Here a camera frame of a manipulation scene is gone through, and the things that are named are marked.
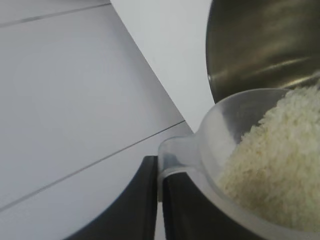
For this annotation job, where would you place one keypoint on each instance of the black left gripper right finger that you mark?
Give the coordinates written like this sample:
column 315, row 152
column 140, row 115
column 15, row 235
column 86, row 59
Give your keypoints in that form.
column 185, row 215

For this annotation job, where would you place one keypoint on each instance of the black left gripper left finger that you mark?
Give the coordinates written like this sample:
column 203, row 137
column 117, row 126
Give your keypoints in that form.
column 130, row 207

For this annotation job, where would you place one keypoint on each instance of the clear plastic measuring cup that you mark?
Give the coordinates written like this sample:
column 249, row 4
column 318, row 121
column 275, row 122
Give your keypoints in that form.
column 215, row 120

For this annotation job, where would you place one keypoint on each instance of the white rice grains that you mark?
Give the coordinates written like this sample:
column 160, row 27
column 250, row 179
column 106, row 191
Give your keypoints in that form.
column 275, row 155

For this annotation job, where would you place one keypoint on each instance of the stainless steel mixing bowl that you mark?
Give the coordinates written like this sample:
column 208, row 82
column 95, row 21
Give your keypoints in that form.
column 262, row 37

